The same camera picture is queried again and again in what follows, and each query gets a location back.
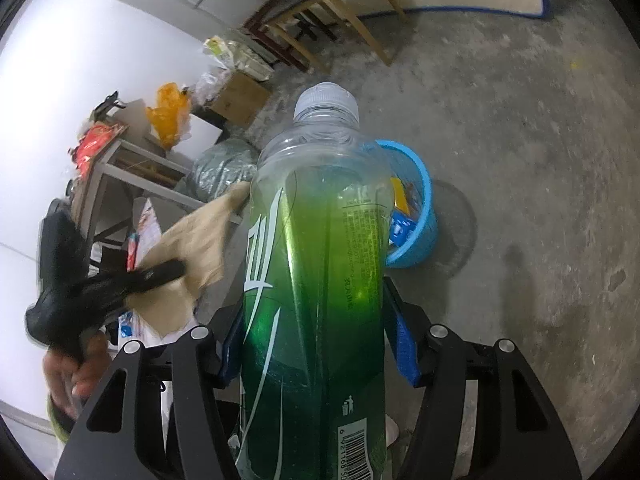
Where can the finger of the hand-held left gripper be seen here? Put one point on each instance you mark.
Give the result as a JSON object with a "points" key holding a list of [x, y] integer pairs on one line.
{"points": [[155, 275]]}

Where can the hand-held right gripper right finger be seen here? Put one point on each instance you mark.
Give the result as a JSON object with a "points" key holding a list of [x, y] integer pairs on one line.
{"points": [[402, 345]]}

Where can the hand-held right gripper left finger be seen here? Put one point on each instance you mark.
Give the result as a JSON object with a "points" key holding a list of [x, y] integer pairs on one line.
{"points": [[232, 355]]}

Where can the green plastic bottle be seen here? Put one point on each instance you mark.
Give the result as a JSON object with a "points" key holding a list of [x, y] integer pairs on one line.
{"points": [[310, 260]]}

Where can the blue plastic basket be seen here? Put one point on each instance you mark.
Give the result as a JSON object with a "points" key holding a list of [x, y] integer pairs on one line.
{"points": [[425, 220]]}

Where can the person's left hand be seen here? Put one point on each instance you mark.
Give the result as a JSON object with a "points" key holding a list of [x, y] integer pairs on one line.
{"points": [[70, 370]]}

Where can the red snack packet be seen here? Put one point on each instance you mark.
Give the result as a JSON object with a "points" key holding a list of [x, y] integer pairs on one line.
{"points": [[132, 250]]}

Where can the grey-green plastic bag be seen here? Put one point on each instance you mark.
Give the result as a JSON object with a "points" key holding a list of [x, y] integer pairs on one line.
{"points": [[220, 170]]}

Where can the red plastic bag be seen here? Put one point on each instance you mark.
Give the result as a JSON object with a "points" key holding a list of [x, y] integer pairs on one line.
{"points": [[97, 145]]}

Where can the orange plastic bag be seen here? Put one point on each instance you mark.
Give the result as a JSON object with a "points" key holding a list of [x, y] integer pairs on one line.
{"points": [[167, 110]]}

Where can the brown cardboard box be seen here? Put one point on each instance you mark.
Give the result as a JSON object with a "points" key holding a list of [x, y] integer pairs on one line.
{"points": [[240, 97]]}

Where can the white plastic grocery bags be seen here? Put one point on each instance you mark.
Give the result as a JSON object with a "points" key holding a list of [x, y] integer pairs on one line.
{"points": [[235, 57]]}

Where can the dark wooden stool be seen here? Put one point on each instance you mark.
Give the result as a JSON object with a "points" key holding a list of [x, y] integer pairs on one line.
{"points": [[265, 25]]}

